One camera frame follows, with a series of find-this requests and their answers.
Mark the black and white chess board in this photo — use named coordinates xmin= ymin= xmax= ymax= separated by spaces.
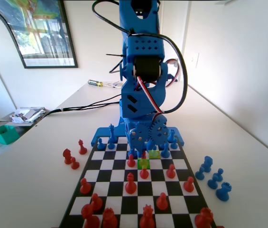
xmin=57 ymin=135 xmax=217 ymax=228

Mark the blue rook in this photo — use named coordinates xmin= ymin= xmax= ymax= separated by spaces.
xmin=167 ymin=129 xmax=176 ymax=143
xmin=215 ymin=181 xmax=233 ymax=202

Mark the blue king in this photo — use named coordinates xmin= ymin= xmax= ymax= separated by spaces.
xmin=108 ymin=123 xmax=117 ymax=144

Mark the red bishop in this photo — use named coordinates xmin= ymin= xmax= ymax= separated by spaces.
xmin=78 ymin=139 xmax=88 ymax=155
xmin=125 ymin=172 xmax=137 ymax=195

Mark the blue knight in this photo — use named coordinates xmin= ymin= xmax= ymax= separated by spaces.
xmin=201 ymin=155 xmax=213 ymax=173

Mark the red queen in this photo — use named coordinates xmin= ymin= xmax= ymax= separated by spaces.
xmin=139 ymin=204 xmax=155 ymax=228

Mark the yellow and black screwdriver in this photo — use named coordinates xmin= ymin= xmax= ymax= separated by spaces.
xmin=87 ymin=79 xmax=115 ymax=89

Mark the red knight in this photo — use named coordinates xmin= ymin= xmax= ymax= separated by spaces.
xmin=62 ymin=148 xmax=73 ymax=165

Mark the pile of papers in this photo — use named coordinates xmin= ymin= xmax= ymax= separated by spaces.
xmin=9 ymin=107 xmax=47 ymax=124

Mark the green plastic bin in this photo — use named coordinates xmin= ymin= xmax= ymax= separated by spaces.
xmin=0 ymin=124 xmax=20 ymax=145

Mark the black framed poster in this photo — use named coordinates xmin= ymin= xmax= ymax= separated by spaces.
xmin=0 ymin=0 xmax=79 ymax=69

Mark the red white black servo wire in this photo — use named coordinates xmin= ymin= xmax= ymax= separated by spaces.
xmin=136 ymin=75 xmax=166 ymax=114

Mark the blue base plate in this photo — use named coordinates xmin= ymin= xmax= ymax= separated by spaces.
xmin=90 ymin=127 xmax=186 ymax=147

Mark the thick black camera cable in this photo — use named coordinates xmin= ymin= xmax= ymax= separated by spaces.
xmin=92 ymin=0 xmax=188 ymax=114

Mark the black cable bundle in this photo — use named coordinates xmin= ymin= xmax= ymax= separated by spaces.
xmin=36 ymin=94 xmax=123 ymax=119

